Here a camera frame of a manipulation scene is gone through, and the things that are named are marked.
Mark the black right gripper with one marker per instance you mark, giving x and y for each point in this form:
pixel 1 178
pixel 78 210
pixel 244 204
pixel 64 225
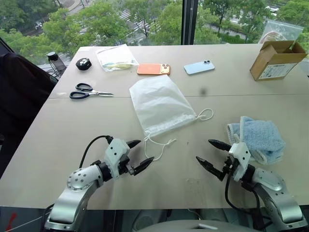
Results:
pixel 229 169

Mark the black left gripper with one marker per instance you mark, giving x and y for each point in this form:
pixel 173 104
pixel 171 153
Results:
pixel 127 166

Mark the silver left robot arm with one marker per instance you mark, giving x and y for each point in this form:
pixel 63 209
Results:
pixel 77 180

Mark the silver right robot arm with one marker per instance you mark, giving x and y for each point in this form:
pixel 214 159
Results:
pixel 275 193

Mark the light blue towel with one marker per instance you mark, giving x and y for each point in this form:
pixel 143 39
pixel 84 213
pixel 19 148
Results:
pixel 262 135

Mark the clear plastic bag with papers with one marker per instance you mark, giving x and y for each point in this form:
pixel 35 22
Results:
pixel 116 56

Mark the clear zip bag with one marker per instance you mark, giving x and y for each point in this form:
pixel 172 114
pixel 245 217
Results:
pixel 277 32

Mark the grey rounded robot torso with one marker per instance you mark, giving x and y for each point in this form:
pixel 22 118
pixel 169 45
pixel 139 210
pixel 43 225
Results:
pixel 178 226

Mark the orange smartphone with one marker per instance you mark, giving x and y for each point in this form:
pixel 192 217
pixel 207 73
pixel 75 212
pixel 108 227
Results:
pixel 149 69

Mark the light blue smartphone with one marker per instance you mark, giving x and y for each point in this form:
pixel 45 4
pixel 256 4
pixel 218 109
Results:
pixel 198 67

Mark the open cardboard box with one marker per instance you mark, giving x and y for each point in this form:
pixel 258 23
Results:
pixel 272 68

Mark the black round puck device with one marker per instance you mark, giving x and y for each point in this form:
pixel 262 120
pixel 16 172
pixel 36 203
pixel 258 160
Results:
pixel 83 64

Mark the black water bottle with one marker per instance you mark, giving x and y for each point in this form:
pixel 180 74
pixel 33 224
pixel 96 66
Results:
pixel 56 61

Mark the black office chair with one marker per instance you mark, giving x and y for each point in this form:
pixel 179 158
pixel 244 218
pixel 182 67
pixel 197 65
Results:
pixel 21 91

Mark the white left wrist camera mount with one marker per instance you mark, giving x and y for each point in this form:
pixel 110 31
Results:
pixel 116 149

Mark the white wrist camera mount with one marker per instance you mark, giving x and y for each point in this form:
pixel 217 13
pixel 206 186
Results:
pixel 240 157
pixel 116 149

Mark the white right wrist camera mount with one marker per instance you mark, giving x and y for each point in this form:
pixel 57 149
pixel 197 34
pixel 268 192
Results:
pixel 240 157

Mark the dark window frame post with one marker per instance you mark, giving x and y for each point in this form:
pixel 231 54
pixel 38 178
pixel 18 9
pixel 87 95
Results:
pixel 190 21

